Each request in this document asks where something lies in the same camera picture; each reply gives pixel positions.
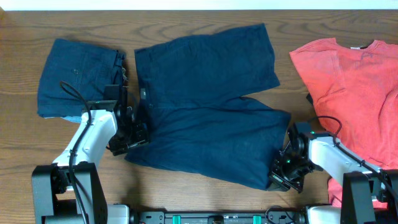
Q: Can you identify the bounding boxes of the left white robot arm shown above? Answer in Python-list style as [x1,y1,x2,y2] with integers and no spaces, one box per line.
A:
[32,100,149,223]

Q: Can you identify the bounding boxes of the folded navy blue shorts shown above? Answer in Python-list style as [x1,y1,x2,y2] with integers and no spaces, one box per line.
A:
[37,39,125,123]

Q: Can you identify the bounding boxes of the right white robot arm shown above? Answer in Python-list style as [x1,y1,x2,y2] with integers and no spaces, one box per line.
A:
[269,131,397,223]

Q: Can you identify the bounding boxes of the navy blue shorts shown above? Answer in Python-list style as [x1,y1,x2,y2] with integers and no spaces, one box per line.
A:
[126,24,290,190]
[37,39,125,123]

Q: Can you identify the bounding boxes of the red t-shirt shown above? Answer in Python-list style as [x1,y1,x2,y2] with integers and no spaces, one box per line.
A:
[289,37,398,209]

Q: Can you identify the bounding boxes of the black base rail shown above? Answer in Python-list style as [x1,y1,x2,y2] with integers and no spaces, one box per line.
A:
[129,208,307,224]

